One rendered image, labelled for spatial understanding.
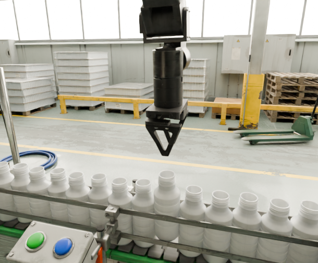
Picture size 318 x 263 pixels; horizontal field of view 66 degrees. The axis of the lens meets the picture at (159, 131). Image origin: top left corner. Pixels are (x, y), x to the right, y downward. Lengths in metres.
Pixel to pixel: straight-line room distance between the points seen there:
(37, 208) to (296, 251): 0.61
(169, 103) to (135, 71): 7.53
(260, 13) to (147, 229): 4.79
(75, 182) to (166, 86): 0.33
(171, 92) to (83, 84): 6.41
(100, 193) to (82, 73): 6.26
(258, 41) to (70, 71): 4.57
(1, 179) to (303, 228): 0.73
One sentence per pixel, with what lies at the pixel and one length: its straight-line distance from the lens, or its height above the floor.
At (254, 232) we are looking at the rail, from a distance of 0.56.
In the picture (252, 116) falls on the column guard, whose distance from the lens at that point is 5.07.
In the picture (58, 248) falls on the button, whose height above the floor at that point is 1.12.
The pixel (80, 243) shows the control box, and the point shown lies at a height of 1.11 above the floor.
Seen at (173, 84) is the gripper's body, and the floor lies 1.40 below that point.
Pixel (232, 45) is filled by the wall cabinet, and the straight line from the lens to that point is 7.16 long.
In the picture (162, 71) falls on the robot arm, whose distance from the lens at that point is 0.45.
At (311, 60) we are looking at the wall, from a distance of 7.78.
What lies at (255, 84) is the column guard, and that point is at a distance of 4.97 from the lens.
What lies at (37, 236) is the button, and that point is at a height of 1.12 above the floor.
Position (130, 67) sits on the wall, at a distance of 8.04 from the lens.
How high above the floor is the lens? 1.45
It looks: 18 degrees down
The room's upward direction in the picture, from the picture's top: straight up
